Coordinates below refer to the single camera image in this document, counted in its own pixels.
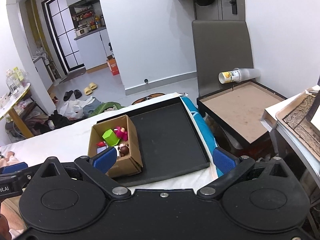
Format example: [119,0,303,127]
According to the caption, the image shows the orange rimmed door mat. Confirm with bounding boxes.
[131,93,167,105]

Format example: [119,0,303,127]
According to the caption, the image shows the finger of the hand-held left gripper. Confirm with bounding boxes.
[0,162,34,180]

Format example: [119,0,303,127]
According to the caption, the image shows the clear glass jar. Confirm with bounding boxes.
[5,70,22,95]

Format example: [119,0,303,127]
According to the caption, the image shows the white plastic bag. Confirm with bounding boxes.
[59,99,93,120]

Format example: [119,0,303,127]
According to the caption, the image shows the green hexagonal box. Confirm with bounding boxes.
[102,129,120,147]

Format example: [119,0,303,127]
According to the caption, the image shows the white low cabinet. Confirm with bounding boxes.
[32,51,54,82]

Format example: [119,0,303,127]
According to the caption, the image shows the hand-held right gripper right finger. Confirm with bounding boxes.
[198,147,297,200]

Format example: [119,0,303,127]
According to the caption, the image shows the orange carton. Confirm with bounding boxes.
[107,57,120,76]

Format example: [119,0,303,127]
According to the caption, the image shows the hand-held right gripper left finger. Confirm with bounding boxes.
[37,146,132,200]

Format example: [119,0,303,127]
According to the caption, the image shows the brown head figurine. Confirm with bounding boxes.
[117,144,130,157]

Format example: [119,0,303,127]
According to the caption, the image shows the brown cardboard box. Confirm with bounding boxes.
[87,114,144,178]

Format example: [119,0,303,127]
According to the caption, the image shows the pink figure toy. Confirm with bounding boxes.
[114,127,129,141]

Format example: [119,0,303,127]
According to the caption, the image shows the small side table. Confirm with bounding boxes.
[0,82,34,139]

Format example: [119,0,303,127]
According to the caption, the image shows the patterned wooden tray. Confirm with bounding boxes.
[276,94,320,160]

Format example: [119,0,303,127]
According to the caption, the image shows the black framed glass door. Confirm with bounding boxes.
[41,0,85,75]

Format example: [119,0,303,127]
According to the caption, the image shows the grey door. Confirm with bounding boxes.
[192,0,247,22]

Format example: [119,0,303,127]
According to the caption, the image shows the person's left hand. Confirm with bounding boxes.
[0,214,9,234]

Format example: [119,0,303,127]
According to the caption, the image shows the black tray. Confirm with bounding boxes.
[96,96,210,187]

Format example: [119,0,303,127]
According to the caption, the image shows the grey chair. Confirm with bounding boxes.
[192,19,288,150]

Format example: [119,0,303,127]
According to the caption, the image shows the white kitchen cabinet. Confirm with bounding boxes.
[74,26,112,74]

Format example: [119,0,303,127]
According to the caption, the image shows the kitchen shelf with bottles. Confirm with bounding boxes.
[72,4,105,30]

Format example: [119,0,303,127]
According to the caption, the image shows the black door lock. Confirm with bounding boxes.
[220,0,237,15]

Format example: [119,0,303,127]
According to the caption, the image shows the black clothes pile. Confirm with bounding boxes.
[47,110,75,130]

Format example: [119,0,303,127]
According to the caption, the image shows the white standing fan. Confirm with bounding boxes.
[35,49,50,63]

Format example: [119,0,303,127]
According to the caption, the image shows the green cartoon cushion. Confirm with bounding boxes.
[89,102,125,117]

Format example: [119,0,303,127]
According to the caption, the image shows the brown floor mat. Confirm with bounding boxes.
[61,70,87,83]

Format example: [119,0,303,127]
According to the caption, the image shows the blue jeans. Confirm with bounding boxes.
[82,97,103,117]

